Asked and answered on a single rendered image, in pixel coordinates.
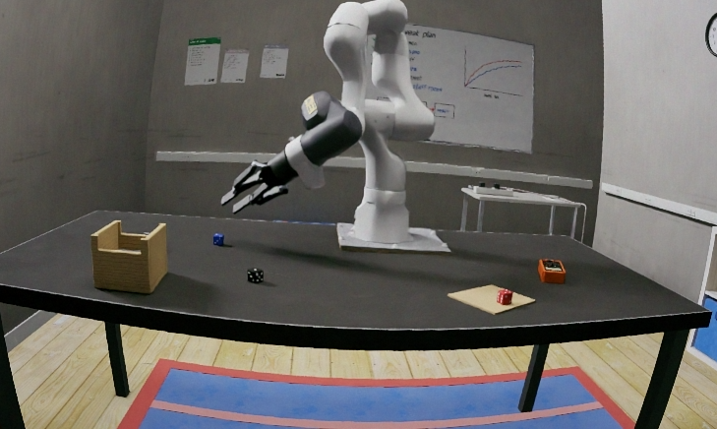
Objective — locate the beige flat mat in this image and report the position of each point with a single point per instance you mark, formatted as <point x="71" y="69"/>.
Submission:
<point x="485" y="298"/>

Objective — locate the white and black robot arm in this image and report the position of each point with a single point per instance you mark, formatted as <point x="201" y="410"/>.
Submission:
<point x="332" y="129"/>

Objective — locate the black die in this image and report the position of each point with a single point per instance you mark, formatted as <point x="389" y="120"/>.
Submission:
<point x="255" y="275"/>

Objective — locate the red die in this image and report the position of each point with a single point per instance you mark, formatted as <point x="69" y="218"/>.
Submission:
<point x="504" y="297"/>

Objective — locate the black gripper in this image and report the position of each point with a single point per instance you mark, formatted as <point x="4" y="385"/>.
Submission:
<point x="278" y="166"/>

